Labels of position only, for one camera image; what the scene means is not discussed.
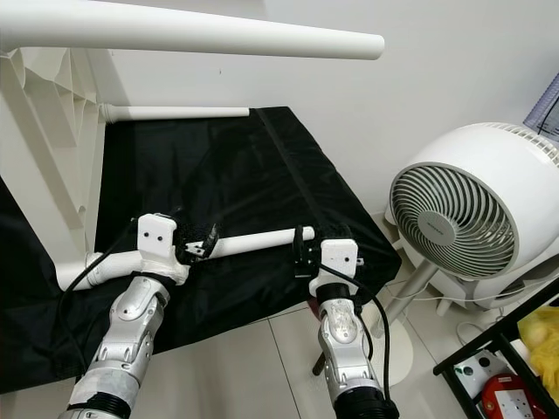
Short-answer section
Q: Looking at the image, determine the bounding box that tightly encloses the white plastic table leg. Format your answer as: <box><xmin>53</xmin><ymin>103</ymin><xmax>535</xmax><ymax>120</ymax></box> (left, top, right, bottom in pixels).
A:
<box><xmin>57</xmin><ymin>225</ymin><xmax>302</xmax><ymax>292</ymax></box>
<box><xmin>100</xmin><ymin>105</ymin><xmax>250</xmax><ymax>123</ymax></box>
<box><xmin>0</xmin><ymin>0</ymin><xmax>385</xmax><ymax>60</ymax></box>

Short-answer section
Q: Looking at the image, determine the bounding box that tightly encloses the white plastic table top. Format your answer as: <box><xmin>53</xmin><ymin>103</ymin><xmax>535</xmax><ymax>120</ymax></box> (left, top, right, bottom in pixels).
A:
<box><xmin>0</xmin><ymin>44</ymin><xmax>110</xmax><ymax>293</ymax></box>

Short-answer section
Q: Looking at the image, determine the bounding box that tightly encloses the black table cloth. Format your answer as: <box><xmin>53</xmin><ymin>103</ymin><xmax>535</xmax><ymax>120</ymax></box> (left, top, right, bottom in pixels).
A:
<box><xmin>0</xmin><ymin>106</ymin><xmax>403</xmax><ymax>394</ymax></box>

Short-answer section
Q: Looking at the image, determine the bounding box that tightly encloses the white floor fan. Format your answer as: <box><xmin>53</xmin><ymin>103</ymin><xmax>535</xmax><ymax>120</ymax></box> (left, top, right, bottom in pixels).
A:
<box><xmin>367</xmin><ymin>122</ymin><xmax>559</xmax><ymax>389</ymax></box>

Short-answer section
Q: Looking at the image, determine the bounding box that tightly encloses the red round object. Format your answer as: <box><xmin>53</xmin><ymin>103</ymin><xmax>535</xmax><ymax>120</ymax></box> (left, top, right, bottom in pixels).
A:
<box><xmin>480</xmin><ymin>374</ymin><xmax>551</xmax><ymax>419</ymax></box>

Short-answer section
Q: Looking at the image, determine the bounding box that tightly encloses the yellow object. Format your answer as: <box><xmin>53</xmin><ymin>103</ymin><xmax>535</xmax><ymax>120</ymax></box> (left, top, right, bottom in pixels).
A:
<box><xmin>517</xmin><ymin>306</ymin><xmax>559</xmax><ymax>376</ymax></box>

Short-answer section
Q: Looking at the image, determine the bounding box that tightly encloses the blue striped object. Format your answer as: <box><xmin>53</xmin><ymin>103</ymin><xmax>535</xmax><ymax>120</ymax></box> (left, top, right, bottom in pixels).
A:
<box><xmin>524</xmin><ymin>74</ymin><xmax>559</xmax><ymax>141</ymax></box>

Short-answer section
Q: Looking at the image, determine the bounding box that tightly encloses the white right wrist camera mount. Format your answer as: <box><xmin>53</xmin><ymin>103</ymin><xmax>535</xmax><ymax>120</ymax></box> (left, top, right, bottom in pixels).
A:
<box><xmin>310</xmin><ymin>238</ymin><xmax>363</xmax><ymax>302</ymax></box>

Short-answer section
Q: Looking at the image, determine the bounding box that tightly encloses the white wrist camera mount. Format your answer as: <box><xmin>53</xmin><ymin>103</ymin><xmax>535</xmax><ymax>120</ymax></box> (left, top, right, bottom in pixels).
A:
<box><xmin>310</xmin><ymin>238</ymin><xmax>363</xmax><ymax>302</ymax></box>
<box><xmin>135</xmin><ymin>214</ymin><xmax>193</xmax><ymax>285</ymax></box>

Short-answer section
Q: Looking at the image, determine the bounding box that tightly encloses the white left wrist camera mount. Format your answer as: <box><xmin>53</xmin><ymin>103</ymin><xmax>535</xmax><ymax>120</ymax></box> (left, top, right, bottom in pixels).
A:
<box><xmin>135</xmin><ymin>214</ymin><xmax>193</xmax><ymax>285</ymax></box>

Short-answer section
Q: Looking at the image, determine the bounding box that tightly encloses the white floor cable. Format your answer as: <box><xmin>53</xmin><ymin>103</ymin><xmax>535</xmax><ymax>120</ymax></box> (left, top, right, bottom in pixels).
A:
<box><xmin>402</xmin><ymin>279</ymin><xmax>490</xmax><ymax>350</ymax></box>

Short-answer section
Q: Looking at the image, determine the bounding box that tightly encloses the black metal stand frame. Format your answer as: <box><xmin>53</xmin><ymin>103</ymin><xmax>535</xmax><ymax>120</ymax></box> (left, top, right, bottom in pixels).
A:
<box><xmin>432</xmin><ymin>301</ymin><xmax>559</xmax><ymax>419</ymax></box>

